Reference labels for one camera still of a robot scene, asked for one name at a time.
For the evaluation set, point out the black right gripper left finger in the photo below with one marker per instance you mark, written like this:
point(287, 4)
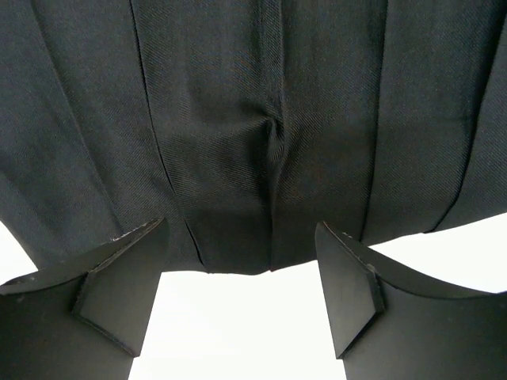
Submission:
point(86, 317)

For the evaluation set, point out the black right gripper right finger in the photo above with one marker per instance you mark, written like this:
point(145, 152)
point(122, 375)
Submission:
point(389, 321)

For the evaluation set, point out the black pleated skirt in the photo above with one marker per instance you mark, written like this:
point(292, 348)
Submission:
point(246, 123)

